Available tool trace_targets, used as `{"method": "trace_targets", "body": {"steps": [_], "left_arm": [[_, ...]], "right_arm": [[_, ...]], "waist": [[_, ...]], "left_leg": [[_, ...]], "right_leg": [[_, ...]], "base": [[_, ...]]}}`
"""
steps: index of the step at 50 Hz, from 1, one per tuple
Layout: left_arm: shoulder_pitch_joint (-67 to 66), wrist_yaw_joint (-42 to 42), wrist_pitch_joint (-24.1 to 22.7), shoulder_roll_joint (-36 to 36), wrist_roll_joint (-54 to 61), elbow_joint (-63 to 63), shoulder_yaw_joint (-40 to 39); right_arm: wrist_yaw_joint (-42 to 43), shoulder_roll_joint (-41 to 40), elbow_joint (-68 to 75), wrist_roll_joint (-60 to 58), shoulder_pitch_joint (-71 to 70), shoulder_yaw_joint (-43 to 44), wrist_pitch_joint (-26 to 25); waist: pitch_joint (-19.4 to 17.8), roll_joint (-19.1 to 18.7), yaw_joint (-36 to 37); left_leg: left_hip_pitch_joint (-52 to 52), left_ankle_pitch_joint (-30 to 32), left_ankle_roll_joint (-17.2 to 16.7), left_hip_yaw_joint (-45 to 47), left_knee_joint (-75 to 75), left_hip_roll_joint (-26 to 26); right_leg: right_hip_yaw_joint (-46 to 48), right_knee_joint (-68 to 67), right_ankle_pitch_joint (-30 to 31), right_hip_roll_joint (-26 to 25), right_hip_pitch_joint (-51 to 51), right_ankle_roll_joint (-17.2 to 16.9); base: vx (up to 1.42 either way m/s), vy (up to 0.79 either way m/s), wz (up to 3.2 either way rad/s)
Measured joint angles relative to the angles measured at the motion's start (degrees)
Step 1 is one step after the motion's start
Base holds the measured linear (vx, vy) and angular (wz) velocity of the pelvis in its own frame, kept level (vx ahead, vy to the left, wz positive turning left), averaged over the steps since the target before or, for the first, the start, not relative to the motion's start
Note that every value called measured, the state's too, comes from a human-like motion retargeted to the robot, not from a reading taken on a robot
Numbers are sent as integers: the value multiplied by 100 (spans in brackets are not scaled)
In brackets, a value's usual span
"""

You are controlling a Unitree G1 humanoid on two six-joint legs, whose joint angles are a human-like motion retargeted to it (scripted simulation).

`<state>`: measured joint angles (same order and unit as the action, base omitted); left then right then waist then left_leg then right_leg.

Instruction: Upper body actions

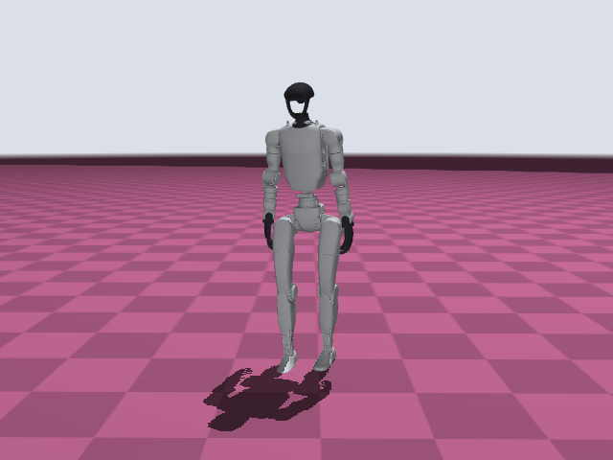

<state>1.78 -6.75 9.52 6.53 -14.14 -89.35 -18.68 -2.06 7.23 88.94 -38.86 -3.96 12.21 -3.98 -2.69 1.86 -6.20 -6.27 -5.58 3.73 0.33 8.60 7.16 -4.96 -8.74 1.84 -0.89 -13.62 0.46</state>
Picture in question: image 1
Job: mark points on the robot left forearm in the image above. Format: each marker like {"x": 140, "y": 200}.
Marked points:
{"x": 343, "y": 200}

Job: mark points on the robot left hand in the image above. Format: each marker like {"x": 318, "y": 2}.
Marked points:
{"x": 348, "y": 234}

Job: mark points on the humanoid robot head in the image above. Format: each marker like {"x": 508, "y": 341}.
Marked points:
{"x": 300, "y": 92}

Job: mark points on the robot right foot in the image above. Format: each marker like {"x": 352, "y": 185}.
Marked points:
{"x": 287, "y": 363}

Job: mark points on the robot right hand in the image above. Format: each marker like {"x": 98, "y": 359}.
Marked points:
{"x": 267, "y": 228}

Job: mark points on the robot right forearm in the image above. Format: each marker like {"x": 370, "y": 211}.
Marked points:
{"x": 270, "y": 199}

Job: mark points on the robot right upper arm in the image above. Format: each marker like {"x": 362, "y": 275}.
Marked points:
{"x": 273, "y": 157}

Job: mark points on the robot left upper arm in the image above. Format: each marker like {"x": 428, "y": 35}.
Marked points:
{"x": 333, "y": 138}

